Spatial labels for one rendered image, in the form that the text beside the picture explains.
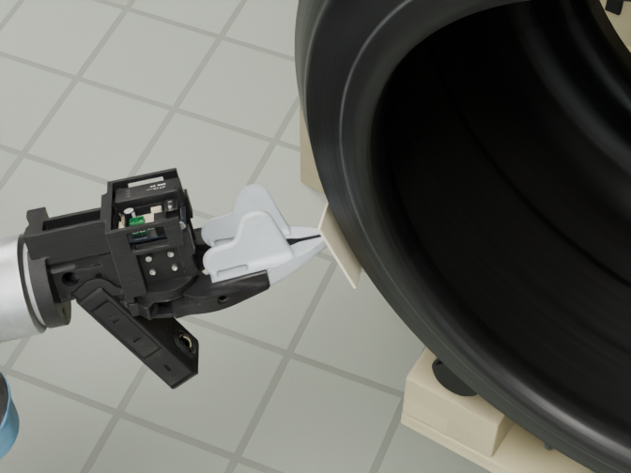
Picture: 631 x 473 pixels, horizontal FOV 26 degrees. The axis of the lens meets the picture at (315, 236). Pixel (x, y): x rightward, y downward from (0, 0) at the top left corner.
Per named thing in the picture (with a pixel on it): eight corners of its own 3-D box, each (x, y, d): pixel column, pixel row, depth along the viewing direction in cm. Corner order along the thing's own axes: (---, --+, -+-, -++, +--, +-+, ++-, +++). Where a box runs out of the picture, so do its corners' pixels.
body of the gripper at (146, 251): (188, 219, 94) (16, 254, 94) (215, 316, 99) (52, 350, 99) (185, 162, 100) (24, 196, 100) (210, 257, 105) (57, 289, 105)
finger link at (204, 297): (268, 282, 97) (146, 308, 97) (272, 299, 97) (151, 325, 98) (263, 245, 101) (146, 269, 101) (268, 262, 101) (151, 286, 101)
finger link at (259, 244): (322, 206, 95) (192, 234, 95) (336, 274, 99) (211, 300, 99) (317, 184, 98) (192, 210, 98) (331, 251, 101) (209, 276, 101)
